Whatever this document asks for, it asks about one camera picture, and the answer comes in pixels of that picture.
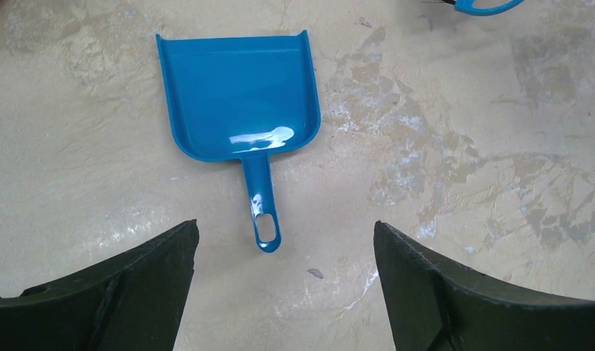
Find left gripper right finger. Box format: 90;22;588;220
374;222;595;350

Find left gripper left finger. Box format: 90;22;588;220
0;220;200;350

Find blue dustpan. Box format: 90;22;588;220
155;29;322;254

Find blue hand brush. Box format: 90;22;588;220
423;0;527;17

